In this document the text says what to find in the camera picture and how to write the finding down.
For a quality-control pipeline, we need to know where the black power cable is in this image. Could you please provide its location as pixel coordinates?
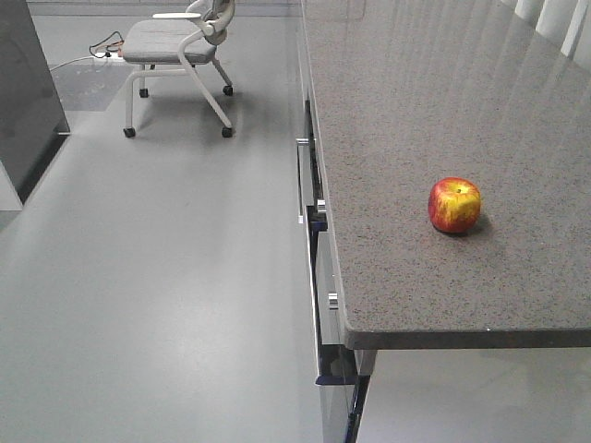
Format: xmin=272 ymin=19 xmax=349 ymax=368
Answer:
xmin=88 ymin=30 xmax=126 ymax=59

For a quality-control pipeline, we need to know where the white power strip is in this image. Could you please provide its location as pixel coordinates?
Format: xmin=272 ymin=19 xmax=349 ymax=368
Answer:
xmin=93 ymin=53 xmax=124 ymax=63

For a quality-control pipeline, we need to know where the grey office chair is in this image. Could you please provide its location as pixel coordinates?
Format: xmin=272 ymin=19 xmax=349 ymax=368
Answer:
xmin=121 ymin=1 xmax=235 ymax=138

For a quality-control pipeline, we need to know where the chrome oven handle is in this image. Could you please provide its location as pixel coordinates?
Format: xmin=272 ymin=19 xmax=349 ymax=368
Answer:
xmin=296 ymin=138 xmax=313 ymax=224

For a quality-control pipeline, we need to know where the white curtain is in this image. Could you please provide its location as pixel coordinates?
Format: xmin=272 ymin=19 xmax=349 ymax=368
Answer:
xmin=502 ymin=0 xmax=591 ymax=71

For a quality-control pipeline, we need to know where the red yellow apple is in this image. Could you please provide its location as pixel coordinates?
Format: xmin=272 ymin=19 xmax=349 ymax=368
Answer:
xmin=428 ymin=177 xmax=481 ymax=233

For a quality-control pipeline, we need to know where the built-in black oven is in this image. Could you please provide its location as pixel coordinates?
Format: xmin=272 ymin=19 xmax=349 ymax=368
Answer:
xmin=304 ymin=99 xmax=328 ymax=231

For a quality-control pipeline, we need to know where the grey kitchen island cabinet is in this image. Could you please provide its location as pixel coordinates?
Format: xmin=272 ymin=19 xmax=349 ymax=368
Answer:
xmin=1 ymin=1 xmax=70 ymax=211

